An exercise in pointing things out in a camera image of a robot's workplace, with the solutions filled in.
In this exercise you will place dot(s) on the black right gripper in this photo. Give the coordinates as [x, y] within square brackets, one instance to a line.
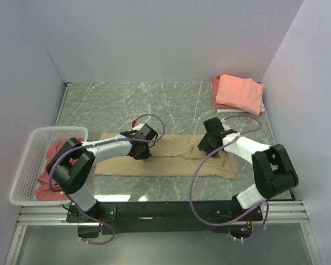
[203, 143]

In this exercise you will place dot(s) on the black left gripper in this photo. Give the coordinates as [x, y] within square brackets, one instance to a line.
[145, 155]

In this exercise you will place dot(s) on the beige t shirt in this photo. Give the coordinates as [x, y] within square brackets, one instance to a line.
[172, 155]

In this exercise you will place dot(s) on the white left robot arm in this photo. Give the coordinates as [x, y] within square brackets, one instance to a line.
[70, 167]

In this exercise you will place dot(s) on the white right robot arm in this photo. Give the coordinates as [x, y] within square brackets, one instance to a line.
[273, 170]

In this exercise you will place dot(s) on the folded salmon pink shirt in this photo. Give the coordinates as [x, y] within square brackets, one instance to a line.
[241, 93]

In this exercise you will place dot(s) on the black base beam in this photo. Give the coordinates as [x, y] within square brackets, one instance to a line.
[129, 217]

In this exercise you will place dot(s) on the red shirt in basket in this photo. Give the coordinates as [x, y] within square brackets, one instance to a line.
[43, 193]

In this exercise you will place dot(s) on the white plastic laundry basket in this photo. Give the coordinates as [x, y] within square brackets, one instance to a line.
[33, 161]

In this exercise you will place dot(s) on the aluminium left side rail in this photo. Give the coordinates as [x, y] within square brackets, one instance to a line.
[67, 88]

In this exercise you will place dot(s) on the aluminium rail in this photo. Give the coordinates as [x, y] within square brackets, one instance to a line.
[67, 88]
[275, 212]

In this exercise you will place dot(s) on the aluminium front rail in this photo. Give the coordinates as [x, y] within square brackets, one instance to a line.
[275, 212]

